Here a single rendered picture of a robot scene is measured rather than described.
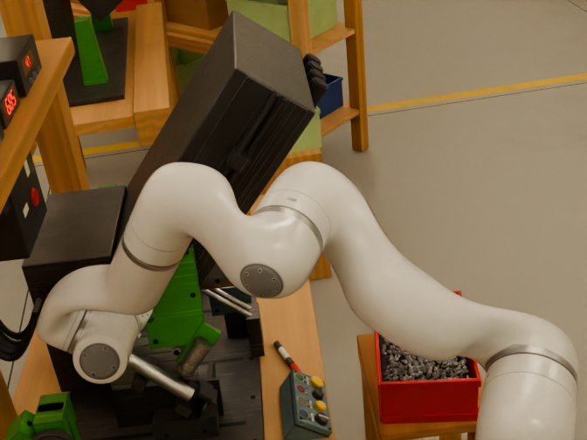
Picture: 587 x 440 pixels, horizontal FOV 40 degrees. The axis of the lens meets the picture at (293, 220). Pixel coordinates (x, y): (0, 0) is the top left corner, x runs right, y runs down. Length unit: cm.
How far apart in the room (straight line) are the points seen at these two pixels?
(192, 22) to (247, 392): 319
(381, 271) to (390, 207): 310
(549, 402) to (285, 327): 97
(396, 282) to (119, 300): 42
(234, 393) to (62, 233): 50
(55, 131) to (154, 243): 126
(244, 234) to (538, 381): 42
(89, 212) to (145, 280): 69
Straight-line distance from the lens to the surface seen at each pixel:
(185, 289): 161
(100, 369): 131
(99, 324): 133
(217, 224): 99
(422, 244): 383
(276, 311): 198
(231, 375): 182
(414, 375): 181
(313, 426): 164
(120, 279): 118
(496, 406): 107
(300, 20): 402
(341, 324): 336
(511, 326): 112
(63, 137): 232
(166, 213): 105
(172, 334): 165
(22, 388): 198
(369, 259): 103
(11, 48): 172
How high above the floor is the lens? 210
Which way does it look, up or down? 31 degrees down
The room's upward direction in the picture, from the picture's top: 6 degrees counter-clockwise
